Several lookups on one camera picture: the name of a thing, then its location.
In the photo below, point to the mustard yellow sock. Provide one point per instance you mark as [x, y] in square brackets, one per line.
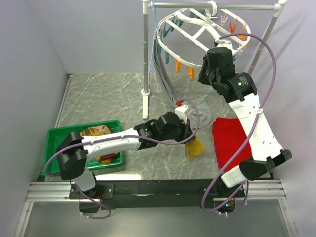
[107, 161]

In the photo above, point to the white clip sock hanger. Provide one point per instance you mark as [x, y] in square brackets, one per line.
[196, 30]

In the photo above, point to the black base beam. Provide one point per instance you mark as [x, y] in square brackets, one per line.
[154, 193]

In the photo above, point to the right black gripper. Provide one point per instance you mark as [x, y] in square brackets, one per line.
[202, 78]

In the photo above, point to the bright yellow sock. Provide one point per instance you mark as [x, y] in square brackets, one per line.
[97, 134]
[194, 148]

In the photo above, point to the green plastic tray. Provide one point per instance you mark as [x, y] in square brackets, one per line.
[55, 137]

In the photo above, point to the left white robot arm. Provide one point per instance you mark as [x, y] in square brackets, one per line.
[76, 150]

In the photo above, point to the white clothes rack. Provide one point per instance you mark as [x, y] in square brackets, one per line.
[277, 8]

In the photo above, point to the grey tank top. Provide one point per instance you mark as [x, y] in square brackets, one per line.
[204, 116]

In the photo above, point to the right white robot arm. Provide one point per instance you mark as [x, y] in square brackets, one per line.
[240, 92]

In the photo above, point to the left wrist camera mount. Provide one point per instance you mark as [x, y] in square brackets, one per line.
[181, 111]

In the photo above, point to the red folded cloth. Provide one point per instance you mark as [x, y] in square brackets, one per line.
[228, 136]

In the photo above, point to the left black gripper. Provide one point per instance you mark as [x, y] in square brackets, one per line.
[187, 132]

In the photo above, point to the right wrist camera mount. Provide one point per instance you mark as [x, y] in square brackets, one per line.
[223, 43]

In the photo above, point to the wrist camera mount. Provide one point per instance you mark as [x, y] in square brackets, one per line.
[181, 111]
[223, 43]

